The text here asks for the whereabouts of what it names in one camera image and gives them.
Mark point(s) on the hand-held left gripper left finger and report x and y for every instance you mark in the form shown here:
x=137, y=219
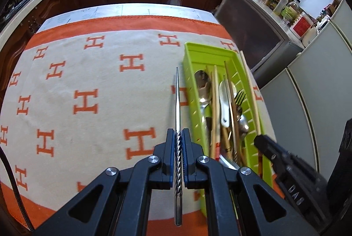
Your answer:
x=172, y=148

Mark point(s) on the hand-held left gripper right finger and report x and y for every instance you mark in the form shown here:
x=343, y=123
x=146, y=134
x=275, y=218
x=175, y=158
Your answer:
x=185, y=148

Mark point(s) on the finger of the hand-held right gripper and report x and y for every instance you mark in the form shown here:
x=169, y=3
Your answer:
x=268, y=146

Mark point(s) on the steel teaspoon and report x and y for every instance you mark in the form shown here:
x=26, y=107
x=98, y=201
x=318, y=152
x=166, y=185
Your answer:
x=243, y=124

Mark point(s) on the brown chopstick red patterned end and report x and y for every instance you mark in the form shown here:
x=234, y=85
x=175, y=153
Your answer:
x=212, y=120

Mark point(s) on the steel soup spoon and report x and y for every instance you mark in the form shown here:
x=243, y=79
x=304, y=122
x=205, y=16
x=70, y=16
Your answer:
x=228, y=162

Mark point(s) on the twisted steel chopstick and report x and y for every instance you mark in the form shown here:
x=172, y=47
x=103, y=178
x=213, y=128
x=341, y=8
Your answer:
x=177, y=104

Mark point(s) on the steel fork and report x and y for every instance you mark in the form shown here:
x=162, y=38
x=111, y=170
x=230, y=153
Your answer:
x=240, y=98

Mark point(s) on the white ceramic spoon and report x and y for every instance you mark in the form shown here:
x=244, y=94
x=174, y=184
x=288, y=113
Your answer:
x=224, y=104

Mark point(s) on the large steel spoon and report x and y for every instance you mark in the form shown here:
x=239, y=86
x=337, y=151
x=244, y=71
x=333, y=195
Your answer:
x=203, y=87

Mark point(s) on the dark brown wooden chopstick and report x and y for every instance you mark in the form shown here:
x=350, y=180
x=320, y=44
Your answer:
x=226, y=72

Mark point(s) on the green plastic utensil tray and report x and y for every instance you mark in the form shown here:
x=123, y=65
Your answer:
x=205, y=55

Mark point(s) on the grey refrigerator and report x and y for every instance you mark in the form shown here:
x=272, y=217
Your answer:
x=316, y=93

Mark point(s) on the grey under-counter appliance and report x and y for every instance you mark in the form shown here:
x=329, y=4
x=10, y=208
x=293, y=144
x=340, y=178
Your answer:
x=247, y=26

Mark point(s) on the orange and grey printed blanket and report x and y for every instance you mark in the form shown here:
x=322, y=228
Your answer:
x=82, y=65

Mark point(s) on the red label white container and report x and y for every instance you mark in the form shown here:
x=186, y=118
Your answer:
x=301, y=24

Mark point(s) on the clear oil bottle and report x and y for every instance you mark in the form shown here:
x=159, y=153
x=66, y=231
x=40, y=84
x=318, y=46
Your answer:
x=290, y=10

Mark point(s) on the white plastic bottle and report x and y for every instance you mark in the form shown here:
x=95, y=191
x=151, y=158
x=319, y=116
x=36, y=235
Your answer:
x=280, y=2

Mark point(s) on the pale table cover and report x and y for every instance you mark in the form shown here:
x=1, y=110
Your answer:
x=110, y=10

